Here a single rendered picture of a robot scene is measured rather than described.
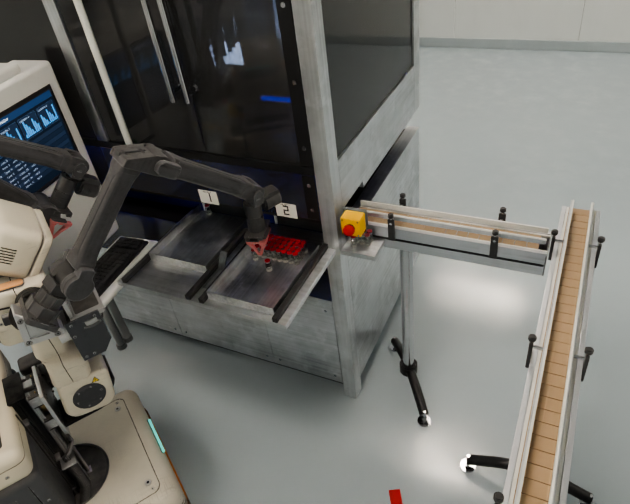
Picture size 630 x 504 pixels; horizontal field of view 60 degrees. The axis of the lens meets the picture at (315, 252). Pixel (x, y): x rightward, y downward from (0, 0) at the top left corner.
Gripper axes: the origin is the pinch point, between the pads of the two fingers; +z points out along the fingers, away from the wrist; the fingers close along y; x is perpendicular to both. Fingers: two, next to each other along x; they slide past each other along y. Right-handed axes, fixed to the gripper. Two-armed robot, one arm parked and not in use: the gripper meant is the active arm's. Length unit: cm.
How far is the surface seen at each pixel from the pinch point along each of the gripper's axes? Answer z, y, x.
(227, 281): 9.5, -6.8, 12.2
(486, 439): 96, -2, -82
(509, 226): 1, 18, -83
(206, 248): 9.7, 11.2, 26.6
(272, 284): 9.3, -7.4, -4.3
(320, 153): -29.8, 13.2, -21.2
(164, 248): 10.0, 10.5, 43.8
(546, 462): 3, -67, -84
